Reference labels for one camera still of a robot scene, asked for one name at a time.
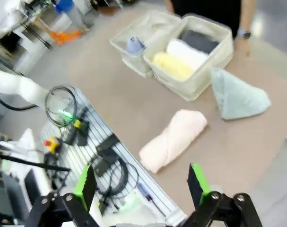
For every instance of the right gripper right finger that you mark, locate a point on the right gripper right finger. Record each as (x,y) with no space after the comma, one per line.
(197,184)

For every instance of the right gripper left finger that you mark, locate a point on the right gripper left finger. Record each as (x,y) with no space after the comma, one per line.
(85,186)

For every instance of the yellow towel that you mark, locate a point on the yellow towel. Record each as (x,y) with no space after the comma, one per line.
(171,65)

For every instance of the white towel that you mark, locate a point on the white towel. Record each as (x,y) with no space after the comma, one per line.
(185,53)

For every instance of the grey towel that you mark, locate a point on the grey towel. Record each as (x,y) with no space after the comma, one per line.
(200,41)

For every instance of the lavender cone-folded towel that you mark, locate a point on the lavender cone-folded towel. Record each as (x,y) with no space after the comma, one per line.
(133,46)

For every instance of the person's right forearm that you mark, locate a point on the person's right forearm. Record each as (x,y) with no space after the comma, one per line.
(169,6)

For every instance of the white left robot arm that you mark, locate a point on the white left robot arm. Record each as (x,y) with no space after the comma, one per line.
(22,87)

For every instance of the person's left forearm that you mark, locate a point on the person's left forearm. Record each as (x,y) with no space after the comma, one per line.
(246,14)

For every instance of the person's left hand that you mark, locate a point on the person's left hand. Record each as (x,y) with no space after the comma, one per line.
(243,46)

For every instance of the pink rolled towel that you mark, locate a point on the pink rolled towel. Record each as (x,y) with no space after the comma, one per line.
(176,137)

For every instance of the blue and red screwdriver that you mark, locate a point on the blue and red screwdriver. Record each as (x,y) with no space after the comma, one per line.
(145,191)

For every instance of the yellow emergency stop button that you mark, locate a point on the yellow emergency stop button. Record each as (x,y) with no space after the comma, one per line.
(51,143)

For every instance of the grooved aluminium mounting plate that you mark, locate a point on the grooved aluminium mounting plate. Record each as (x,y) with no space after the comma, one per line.
(129,151)

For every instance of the black stand bar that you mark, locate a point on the black stand bar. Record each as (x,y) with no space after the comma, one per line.
(29,163)

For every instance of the mint green triangle-folded towel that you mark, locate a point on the mint green triangle-folded towel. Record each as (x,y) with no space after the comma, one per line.
(237,97)

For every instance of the cream fabric storage bin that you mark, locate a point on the cream fabric storage bin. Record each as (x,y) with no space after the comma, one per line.
(204,80)
(133,63)

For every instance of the orange floor object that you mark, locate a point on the orange floor object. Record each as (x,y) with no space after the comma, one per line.
(65,36)

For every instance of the blue wrist watch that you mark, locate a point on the blue wrist watch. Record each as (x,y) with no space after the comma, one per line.
(244,33)

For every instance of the person in black polo shirt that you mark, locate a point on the person in black polo shirt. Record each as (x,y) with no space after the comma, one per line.
(204,11)

